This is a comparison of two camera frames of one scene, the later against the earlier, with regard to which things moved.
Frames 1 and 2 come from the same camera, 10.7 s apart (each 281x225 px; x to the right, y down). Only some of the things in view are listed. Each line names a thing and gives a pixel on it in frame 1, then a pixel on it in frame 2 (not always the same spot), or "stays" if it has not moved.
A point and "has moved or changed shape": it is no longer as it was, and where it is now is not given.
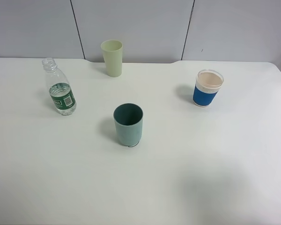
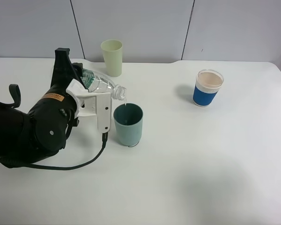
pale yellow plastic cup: x=112 y=50 stays
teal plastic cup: x=129 y=118 stays
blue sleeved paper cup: x=208 y=83 stays
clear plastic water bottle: x=61 y=93 has moved or changed shape
